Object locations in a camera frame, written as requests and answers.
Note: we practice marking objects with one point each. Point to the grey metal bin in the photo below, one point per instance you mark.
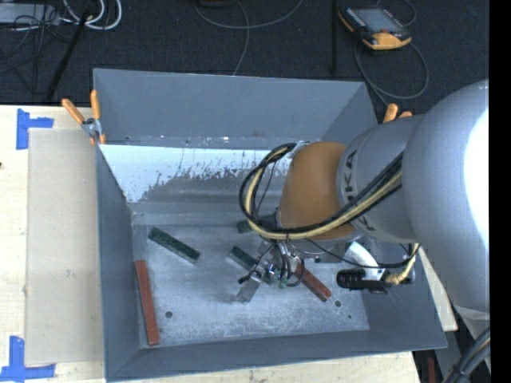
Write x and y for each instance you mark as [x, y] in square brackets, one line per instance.
[207, 106]

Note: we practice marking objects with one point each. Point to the red-brown flat block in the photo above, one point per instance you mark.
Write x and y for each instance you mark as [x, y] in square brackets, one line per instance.
[317, 287]
[147, 301]

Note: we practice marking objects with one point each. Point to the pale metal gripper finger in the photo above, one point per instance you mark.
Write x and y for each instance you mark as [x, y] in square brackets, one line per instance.
[248, 289]

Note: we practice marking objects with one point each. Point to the pale flat board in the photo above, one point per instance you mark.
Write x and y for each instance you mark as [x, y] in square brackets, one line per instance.
[60, 234]

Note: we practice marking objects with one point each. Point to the black cylinder on white bracket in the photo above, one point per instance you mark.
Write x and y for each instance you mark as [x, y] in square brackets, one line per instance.
[353, 278]

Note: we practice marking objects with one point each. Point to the dark green flat block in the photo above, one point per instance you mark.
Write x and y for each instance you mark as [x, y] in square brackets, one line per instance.
[242, 226]
[173, 245]
[240, 255]

